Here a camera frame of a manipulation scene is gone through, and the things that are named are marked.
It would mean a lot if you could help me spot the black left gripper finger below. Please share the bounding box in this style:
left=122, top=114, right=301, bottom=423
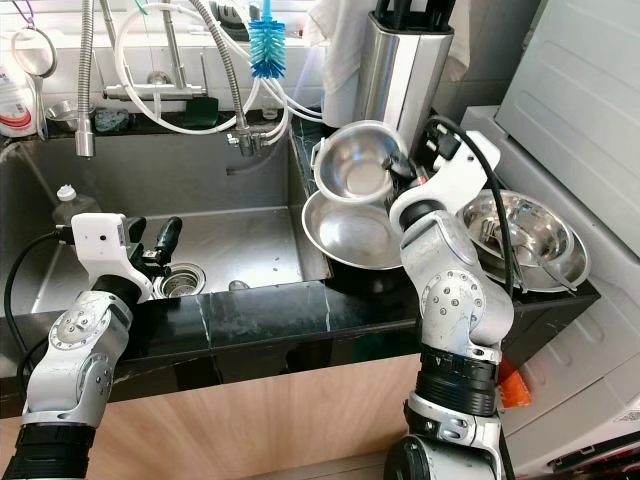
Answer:
left=155, top=216, right=184, bottom=263

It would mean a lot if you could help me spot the small steel bowl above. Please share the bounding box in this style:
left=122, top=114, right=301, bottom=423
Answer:
left=310, top=120, right=411, bottom=201

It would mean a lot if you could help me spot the steel cutlery piece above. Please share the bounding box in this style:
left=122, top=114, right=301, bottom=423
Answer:
left=480, top=220, right=526, bottom=291
left=525, top=245, right=579, bottom=291

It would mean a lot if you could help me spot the wooden kitchen cabinet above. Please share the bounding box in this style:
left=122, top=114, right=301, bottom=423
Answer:
left=80, top=350, right=421, bottom=480

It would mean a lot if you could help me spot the steel sink drain strainer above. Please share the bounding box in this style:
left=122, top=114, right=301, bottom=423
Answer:
left=160, top=263, right=206, bottom=301

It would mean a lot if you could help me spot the stainless steel sink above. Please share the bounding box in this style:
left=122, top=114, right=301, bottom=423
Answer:
left=0, top=135, right=326, bottom=301

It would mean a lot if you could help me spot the small white plastic clip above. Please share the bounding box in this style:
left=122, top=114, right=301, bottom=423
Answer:
left=308, top=138, right=327, bottom=173

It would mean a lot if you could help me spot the clear plastic bottle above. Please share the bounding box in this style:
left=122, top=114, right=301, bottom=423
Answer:
left=52, top=187, right=99, bottom=226

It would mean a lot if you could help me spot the stainless steel knife block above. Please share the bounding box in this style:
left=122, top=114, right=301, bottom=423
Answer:
left=355, top=0, right=451, bottom=136

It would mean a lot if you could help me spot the white hanging cloth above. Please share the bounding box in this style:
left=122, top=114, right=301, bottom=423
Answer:
left=305, top=0, right=381, bottom=129

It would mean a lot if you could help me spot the large steel bowl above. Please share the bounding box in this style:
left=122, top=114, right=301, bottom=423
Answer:
left=465, top=190, right=581, bottom=271

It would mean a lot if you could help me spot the dark green sponge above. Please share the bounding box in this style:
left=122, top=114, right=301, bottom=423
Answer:
left=180, top=96, right=219, bottom=129

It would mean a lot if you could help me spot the grey scouring pad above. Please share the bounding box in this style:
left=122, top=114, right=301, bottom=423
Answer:
left=93, top=108, right=126, bottom=134

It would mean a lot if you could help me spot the chrome tap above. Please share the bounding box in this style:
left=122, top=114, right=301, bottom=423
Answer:
left=102, top=10, right=211, bottom=104

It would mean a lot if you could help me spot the grey appliance lid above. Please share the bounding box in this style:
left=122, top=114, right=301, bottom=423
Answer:
left=490, top=0, right=640, bottom=256

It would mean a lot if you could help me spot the tiny steel bowl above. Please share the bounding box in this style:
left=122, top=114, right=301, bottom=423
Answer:
left=45, top=98, right=83, bottom=131

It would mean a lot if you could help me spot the blue bottle brush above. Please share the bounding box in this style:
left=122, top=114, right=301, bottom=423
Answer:
left=248, top=0, right=287, bottom=81

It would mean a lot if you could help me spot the large steel plate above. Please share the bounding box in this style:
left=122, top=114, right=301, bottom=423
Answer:
left=460, top=190, right=593, bottom=294

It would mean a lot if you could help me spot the white red dish soap bottle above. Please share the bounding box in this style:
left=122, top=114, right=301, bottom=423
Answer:
left=0, top=62, right=36, bottom=139

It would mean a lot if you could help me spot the metal mesh strainer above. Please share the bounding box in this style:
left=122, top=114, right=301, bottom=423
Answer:
left=12, top=28, right=58, bottom=139

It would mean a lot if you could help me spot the orange plastic object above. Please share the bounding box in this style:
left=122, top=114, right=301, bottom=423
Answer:
left=498, top=363, right=531, bottom=407

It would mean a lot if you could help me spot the white appliance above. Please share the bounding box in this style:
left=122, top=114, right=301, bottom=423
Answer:
left=457, top=105, right=640, bottom=471

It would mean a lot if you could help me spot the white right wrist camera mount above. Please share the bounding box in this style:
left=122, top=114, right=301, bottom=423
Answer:
left=388, top=130, right=501, bottom=226

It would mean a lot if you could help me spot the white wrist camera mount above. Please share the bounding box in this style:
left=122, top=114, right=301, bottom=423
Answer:
left=75, top=212, right=151, bottom=303
left=388, top=130, right=501, bottom=226

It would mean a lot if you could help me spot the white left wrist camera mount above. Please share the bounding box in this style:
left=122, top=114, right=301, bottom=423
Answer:
left=75, top=212, right=151, bottom=303

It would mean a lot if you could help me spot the white flexible hose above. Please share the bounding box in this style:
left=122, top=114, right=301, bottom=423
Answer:
left=112, top=3, right=321, bottom=136

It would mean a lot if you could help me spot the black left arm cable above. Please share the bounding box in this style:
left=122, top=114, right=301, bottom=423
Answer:
left=2, top=228, right=79, bottom=371

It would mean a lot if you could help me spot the metal spring hose faucet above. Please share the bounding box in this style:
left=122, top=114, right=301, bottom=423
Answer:
left=75, top=0, right=264, bottom=161

